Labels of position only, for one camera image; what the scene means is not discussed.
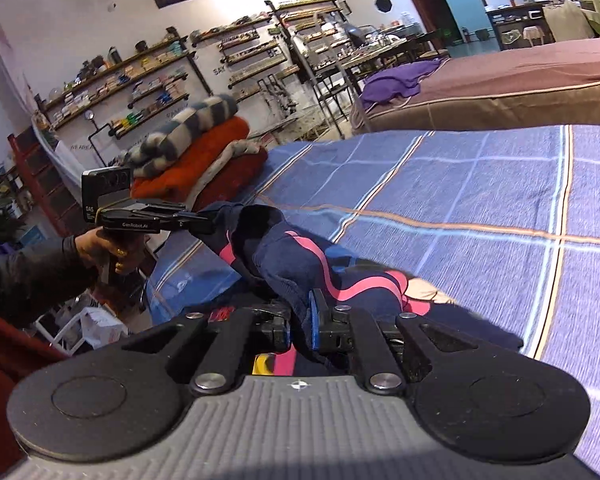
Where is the black metal chair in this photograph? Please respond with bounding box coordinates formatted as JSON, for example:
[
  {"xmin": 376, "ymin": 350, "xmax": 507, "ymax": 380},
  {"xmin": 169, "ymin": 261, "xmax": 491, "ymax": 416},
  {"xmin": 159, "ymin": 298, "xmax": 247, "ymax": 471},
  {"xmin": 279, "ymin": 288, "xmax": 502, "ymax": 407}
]
[{"xmin": 307, "ymin": 59, "xmax": 363, "ymax": 133}]

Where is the navy cartoon print shirt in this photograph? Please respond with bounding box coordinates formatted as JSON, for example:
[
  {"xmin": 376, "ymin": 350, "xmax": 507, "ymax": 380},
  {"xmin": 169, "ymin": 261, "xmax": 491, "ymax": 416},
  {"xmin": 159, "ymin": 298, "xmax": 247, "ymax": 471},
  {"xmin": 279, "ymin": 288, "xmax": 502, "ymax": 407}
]
[{"xmin": 207, "ymin": 201, "xmax": 527, "ymax": 377}]

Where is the purple cloth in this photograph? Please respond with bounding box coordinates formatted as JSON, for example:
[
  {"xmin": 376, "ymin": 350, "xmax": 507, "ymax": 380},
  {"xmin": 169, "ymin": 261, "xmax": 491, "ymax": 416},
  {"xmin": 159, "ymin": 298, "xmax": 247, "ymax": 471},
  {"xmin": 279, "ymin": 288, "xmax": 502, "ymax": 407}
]
[{"xmin": 361, "ymin": 57, "xmax": 451, "ymax": 112}]

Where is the orange fleece blanket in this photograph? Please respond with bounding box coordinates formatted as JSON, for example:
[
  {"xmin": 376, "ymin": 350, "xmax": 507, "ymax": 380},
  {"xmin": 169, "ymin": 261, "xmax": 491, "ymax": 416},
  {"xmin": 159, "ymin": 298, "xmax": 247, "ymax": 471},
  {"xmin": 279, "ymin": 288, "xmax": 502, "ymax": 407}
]
[{"xmin": 130, "ymin": 116, "xmax": 252, "ymax": 202}]

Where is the cream fleece blanket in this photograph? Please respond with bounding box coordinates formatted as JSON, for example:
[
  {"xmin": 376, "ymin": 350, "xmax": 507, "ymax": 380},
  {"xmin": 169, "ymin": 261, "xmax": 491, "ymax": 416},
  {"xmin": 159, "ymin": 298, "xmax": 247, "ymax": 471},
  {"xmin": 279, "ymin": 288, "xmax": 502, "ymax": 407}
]
[{"xmin": 189, "ymin": 139, "xmax": 267, "ymax": 211}]

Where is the metal dining table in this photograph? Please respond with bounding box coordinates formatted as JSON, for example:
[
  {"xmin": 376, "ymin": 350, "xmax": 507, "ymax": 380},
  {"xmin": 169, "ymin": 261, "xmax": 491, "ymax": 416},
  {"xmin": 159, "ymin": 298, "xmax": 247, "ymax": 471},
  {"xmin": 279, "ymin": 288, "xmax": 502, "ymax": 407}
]
[{"xmin": 337, "ymin": 35, "xmax": 423, "ymax": 83}]

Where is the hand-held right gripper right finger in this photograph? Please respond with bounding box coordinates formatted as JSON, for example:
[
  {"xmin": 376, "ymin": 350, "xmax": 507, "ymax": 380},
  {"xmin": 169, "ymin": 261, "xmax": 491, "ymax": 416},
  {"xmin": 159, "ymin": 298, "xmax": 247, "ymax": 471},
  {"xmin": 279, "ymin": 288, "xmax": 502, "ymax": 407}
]
[{"xmin": 307, "ymin": 288, "xmax": 481, "ymax": 396}]

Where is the grey white striped blanket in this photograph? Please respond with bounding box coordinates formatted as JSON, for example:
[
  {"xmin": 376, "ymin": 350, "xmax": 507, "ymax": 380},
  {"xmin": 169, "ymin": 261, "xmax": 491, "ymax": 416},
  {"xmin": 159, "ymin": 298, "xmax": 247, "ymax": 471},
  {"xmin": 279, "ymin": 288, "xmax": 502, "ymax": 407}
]
[{"xmin": 119, "ymin": 94, "xmax": 239, "ymax": 179}]

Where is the red wooden cabinet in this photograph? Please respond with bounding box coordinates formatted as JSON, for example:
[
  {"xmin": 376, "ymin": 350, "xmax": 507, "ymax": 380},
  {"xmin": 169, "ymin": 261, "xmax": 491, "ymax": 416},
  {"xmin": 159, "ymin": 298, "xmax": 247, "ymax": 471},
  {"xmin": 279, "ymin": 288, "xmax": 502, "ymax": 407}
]
[{"xmin": 7, "ymin": 127, "xmax": 87, "ymax": 239}]

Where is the blue checked bed sheet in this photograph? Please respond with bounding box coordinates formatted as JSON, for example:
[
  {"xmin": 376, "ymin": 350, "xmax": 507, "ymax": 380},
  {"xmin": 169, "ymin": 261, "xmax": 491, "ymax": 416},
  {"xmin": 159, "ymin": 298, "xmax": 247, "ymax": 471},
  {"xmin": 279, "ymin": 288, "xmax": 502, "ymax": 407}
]
[{"xmin": 144, "ymin": 124, "xmax": 600, "ymax": 479}]

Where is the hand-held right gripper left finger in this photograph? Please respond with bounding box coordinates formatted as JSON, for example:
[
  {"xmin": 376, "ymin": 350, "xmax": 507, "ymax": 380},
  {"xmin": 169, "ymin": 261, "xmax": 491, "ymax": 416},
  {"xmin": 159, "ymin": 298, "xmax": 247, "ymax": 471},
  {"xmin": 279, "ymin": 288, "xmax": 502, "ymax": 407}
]
[{"xmin": 122, "ymin": 305, "xmax": 293, "ymax": 397}]

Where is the red folded blanket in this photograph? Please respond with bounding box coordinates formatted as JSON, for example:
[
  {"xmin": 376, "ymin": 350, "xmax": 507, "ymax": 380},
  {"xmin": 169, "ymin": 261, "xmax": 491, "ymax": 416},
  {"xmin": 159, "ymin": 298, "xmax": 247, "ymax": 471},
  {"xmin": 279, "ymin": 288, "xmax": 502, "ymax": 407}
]
[{"xmin": 195, "ymin": 152, "xmax": 269, "ymax": 212}]

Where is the dark wooden counter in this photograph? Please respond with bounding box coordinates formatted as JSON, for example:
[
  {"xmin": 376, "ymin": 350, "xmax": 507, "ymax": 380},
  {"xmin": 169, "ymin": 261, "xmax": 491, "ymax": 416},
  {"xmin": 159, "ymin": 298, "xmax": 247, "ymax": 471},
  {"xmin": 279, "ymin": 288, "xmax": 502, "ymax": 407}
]
[{"xmin": 485, "ymin": 2, "xmax": 556, "ymax": 52}]

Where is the white cardboard box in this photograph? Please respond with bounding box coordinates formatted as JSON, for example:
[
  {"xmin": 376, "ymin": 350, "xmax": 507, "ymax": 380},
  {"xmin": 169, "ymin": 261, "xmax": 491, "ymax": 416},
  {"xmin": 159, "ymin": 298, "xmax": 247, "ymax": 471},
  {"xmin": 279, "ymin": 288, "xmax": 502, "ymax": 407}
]
[{"xmin": 77, "ymin": 305, "xmax": 129, "ymax": 352}]

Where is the wall shelf rack with goods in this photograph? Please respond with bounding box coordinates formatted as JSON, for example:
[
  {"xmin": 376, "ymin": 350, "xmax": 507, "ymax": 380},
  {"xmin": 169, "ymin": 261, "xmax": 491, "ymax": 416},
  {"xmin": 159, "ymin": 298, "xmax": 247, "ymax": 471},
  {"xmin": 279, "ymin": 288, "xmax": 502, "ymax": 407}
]
[
  {"xmin": 31, "ymin": 34, "xmax": 217, "ymax": 147},
  {"xmin": 215, "ymin": 0, "xmax": 352, "ymax": 107}
]

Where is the person's left hand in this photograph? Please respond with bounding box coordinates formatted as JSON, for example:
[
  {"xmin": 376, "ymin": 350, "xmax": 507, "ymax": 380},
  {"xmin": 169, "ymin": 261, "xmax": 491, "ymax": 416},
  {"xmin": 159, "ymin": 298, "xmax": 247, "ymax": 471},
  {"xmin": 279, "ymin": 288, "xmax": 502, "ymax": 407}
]
[{"xmin": 74, "ymin": 226, "xmax": 149, "ymax": 278}]

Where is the person's left forearm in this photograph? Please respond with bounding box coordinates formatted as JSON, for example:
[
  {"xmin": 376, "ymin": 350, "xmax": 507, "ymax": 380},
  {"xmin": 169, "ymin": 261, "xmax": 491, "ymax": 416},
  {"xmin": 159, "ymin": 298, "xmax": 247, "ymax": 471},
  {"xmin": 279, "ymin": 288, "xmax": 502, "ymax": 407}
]
[{"xmin": 0, "ymin": 236, "xmax": 95, "ymax": 332}]

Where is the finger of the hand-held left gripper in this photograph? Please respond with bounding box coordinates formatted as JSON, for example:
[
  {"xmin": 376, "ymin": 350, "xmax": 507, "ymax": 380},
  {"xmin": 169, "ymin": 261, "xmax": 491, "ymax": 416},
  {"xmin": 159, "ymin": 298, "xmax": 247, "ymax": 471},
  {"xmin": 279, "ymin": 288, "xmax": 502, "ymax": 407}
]
[{"xmin": 159, "ymin": 211, "xmax": 218, "ymax": 237}]

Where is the brown mattress with mauve cover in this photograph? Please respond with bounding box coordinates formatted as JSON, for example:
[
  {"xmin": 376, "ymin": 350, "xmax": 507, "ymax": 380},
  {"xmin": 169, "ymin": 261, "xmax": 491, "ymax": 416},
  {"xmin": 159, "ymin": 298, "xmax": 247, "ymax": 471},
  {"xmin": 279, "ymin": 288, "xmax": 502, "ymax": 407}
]
[{"xmin": 352, "ymin": 36, "xmax": 600, "ymax": 135}]

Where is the dark red cloth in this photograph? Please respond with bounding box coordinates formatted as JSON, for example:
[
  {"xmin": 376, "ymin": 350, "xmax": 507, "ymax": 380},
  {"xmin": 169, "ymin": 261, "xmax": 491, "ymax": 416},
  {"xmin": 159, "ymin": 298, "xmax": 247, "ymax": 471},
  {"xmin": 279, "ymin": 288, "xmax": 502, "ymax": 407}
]
[{"xmin": 0, "ymin": 304, "xmax": 72, "ymax": 477}]

